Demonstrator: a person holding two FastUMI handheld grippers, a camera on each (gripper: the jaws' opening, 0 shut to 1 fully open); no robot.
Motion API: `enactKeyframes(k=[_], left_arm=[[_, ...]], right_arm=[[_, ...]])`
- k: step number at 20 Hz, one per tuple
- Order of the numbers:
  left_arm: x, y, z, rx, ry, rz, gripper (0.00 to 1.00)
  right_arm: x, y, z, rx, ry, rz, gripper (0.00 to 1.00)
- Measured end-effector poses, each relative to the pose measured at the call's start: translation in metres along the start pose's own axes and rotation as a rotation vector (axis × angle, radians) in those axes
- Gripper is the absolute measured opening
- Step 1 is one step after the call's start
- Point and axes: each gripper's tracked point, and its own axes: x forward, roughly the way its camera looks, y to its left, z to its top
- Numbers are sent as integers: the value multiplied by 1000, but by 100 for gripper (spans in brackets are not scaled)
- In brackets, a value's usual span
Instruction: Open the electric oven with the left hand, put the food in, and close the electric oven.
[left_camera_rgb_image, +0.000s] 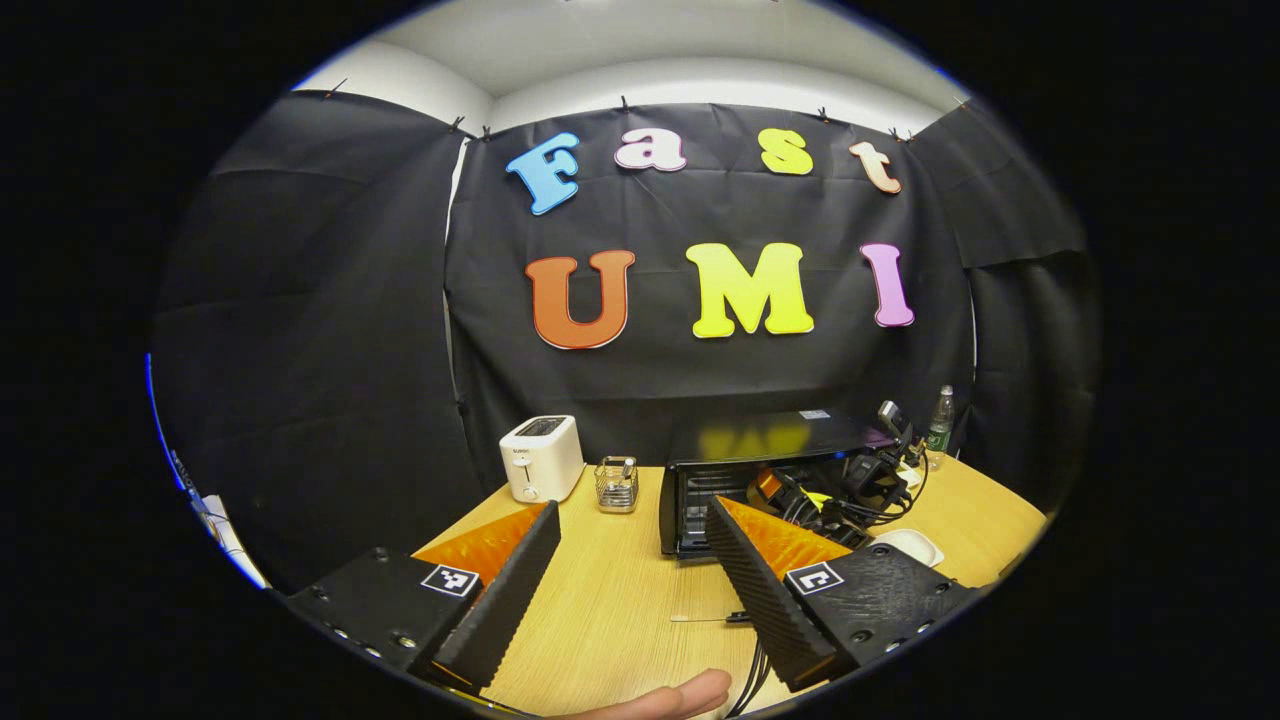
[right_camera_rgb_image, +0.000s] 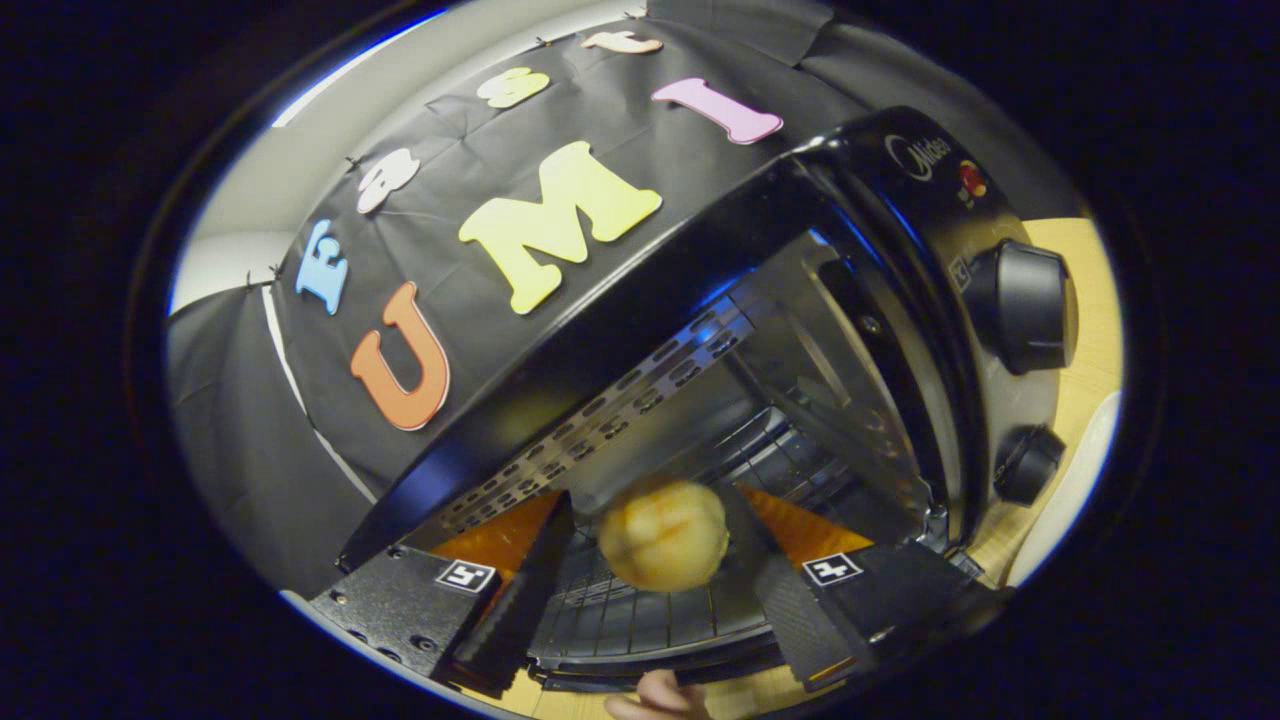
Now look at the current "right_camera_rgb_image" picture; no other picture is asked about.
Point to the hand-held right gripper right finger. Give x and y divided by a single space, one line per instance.
790 610

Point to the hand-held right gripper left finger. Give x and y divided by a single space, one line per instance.
520 610

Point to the yellow bread bun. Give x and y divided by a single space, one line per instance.
665 535

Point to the black electric oven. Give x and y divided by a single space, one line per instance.
620 340

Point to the black oven knob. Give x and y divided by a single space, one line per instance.
1025 305
1030 465

